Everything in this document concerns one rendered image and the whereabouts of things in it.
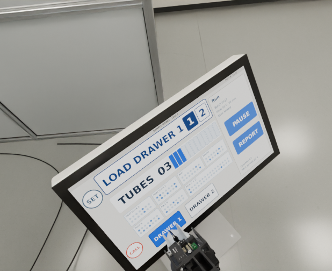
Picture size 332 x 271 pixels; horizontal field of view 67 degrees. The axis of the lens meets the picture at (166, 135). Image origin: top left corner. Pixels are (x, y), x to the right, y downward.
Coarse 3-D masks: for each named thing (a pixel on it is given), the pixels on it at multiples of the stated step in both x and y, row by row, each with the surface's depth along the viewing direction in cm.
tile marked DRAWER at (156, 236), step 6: (174, 216) 60; (180, 216) 61; (168, 222) 60; (174, 222) 60; (180, 222) 61; (186, 222) 62; (156, 228) 58; (162, 228) 59; (168, 228) 60; (174, 228) 61; (150, 234) 58; (156, 234) 59; (156, 240) 59; (162, 240) 60; (156, 246) 60
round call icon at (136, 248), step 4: (136, 240) 57; (132, 244) 57; (136, 244) 57; (140, 244) 58; (128, 248) 56; (132, 248) 57; (136, 248) 57; (140, 248) 58; (144, 248) 58; (124, 252) 56; (128, 252) 57; (132, 252) 57; (136, 252) 58; (140, 252) 58; (128, 256) 57; (132, 256) 57; (136, 256) 58; (132, 260) 58
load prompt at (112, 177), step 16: (192, 112) 56; (208, 112) 58; (176, 128) 55; (192, 128) 57; (144, 144) 53; (160, 144) 54; (128, 160) 52; (144, 160) 53; (96, 176) 50; (112, 176) 51; (128, 176) 53
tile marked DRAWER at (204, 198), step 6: (210, 186) 63; (204, 192) 62; (210, 192) 63; (216, 192) 64; (192, 198) 61; (198, 198) 62; (204, 198) 63; (210, 198) 64; (186, 204) 61; (192, 204) 62; (198, 204) 62; (204, 204) 63; (186, 210) 61; (192, 210) 62; (198, 210) 63; (192, 216) 62
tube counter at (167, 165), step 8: (208, 128) 59; (216, 128) 60; (200, 136) 58; (208, 136) 59; (216, 136) 60; (184, 144) 57; (192, 144) 58; (200, 144) 59; (208, 144) 60; (176, 152) 56; (184, 152) 57; (192, 152) 58; (168, 160) 56; (176, 160) 57; (184, 160) 58; (160, 168) 56; (168, 168) 56; (176, 168) 57; (160, 176) 56
